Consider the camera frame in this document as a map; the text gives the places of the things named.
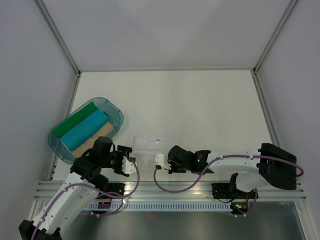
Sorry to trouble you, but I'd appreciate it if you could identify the left aluminium frame post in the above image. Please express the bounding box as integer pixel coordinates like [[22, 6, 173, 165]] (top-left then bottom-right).
[[33, 0, 81, 77]]

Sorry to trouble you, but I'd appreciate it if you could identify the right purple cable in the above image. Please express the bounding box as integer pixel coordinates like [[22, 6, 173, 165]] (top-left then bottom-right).
[[153, 152, 305, 218]]

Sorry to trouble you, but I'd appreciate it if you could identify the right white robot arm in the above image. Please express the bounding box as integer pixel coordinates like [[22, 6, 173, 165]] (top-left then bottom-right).
[[167, 143, 298, 198]]

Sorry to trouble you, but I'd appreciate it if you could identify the rolled beige t shirt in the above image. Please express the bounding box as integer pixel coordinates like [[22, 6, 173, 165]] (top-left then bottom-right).
[[70, 121, 116, 159]]

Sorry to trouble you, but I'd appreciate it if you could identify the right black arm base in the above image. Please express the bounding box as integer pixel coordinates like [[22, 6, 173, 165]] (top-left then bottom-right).
[[211, 183, 256, 200]]

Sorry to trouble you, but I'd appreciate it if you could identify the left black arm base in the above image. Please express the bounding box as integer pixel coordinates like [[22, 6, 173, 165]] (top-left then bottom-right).
[[96, 183, 125, 200]]

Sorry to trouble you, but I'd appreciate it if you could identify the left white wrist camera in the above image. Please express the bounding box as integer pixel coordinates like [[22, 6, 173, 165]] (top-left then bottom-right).
[[122, 156, 137, 175]]

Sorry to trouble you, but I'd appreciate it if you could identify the aluminium frame post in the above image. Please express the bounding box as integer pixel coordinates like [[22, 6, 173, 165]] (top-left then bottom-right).
[[33, 0, 81, 77], [252, 0, 299, 75]]

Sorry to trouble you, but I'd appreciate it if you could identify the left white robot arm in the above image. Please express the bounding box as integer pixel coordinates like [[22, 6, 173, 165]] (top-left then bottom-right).
[[18, 136, 139, 240]]

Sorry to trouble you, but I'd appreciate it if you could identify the white t shirt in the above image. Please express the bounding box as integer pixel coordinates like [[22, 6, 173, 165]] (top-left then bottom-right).
[[133, 134, 180, 165]]

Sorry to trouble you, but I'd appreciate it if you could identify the white slotted cable duct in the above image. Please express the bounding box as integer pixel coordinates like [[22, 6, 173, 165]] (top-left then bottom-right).
[[83, 201, 232, 212]]

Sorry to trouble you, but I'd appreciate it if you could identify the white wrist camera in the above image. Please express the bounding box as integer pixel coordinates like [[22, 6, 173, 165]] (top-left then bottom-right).
[[153, 153, 171, 170], [122, 156, 137, 175]]

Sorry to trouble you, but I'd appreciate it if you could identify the rolled blue t shirt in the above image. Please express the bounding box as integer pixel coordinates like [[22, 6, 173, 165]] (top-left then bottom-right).
[[60, 109, 109, 151]]

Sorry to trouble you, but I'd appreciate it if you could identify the right aluminium frame post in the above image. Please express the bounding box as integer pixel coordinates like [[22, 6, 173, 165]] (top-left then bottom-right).
[[252, 0, 299, 75]]

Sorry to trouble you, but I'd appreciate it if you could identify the aluminium mounting rail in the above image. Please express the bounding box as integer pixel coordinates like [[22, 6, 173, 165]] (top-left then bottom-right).
[[34, 180, 307, 201]]

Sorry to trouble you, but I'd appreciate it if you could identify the rolled green t shirt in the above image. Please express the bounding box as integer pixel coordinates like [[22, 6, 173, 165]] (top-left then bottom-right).
[[51, 101, 98, 139]]

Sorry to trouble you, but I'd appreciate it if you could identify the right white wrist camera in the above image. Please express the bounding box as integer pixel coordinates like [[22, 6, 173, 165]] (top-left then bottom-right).
[[153, 153, 171, 170]]

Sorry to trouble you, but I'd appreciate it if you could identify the teal translucent plastic bin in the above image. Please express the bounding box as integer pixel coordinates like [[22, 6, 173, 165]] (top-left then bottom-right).
[[48, 97, 124, 165]]

